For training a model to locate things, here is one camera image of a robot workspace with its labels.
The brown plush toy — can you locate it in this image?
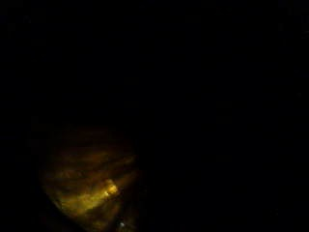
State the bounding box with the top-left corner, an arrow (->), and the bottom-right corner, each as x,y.
38,125 -> 144,232

